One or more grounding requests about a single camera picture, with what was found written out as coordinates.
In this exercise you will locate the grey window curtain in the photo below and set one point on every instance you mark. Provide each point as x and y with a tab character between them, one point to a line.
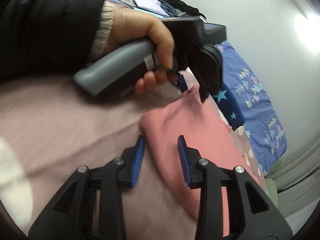
296	176

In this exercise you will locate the blue tree-patterned quilt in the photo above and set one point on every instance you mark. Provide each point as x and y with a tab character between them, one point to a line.
262	126

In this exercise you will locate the person's left hand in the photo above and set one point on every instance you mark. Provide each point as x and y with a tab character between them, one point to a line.
130	25

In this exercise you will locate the navy star-patterned garment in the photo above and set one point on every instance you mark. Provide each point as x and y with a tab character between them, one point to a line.
229	107

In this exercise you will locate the pink knit shirt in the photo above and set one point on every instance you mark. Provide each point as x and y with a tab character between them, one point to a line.
167	208

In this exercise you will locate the dark teal clothes pile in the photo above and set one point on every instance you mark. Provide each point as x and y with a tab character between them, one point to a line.
172	6

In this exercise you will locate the mauve polka-dot bedspread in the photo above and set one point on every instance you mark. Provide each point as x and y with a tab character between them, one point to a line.
49	129

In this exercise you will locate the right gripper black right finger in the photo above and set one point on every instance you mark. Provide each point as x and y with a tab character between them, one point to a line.
232	204

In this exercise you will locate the green pillow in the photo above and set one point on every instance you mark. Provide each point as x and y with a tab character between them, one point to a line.
271	191

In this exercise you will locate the black jacket left forearm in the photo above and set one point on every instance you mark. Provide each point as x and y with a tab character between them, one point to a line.
52	37

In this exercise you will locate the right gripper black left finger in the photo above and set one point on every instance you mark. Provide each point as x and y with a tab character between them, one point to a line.
89	204

